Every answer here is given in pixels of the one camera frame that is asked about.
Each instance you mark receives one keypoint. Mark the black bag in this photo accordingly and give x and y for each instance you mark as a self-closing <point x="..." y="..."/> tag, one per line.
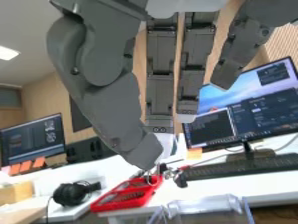
<point x="87" y="150"/>

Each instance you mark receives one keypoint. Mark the computer screen with sticky notes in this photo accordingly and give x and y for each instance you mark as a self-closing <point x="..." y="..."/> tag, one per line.
<point x="33" y="140"/>

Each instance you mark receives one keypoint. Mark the black headphones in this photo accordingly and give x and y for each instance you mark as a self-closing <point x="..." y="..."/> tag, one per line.
<point x="71" y="194"/>

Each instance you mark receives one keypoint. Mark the long black keyboard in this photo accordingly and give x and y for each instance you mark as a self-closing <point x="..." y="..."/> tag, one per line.
<point x="244" y="166"/>

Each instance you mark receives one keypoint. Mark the white desk with headphones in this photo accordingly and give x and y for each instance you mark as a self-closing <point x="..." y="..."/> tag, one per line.
<point x="67" y="175"/>

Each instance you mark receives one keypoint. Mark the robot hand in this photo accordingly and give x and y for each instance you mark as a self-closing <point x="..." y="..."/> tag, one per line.
<point x="101" y="83"/>

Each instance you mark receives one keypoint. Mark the yellow sticky note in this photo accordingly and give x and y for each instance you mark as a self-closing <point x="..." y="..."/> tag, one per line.
<point x="194" y="153"/>

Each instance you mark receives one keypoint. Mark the white desk with red trays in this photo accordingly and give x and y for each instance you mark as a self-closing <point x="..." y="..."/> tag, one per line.
<point x="230" y="191"/>

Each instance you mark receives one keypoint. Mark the orange sticky notes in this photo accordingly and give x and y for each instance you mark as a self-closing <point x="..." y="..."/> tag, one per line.
<point x="27" y="165"/>

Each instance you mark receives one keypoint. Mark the clear box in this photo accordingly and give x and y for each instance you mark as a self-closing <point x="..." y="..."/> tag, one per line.
<point x="204" y="210"/>

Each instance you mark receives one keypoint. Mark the red tray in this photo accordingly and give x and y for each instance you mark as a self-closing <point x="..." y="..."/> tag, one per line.
<point x="140" y="186"/>
<point x="120" y="202"/>

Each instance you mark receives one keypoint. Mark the wide computer screen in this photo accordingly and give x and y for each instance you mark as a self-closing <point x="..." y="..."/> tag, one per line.
<point x="253" y="110"/>

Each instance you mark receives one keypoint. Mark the small wooden box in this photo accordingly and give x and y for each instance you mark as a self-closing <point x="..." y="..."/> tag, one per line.
<point x="15" y="193"/>

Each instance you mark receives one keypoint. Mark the ceiling light panel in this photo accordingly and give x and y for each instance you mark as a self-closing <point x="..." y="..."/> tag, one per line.
<point x="8" y="53"/>

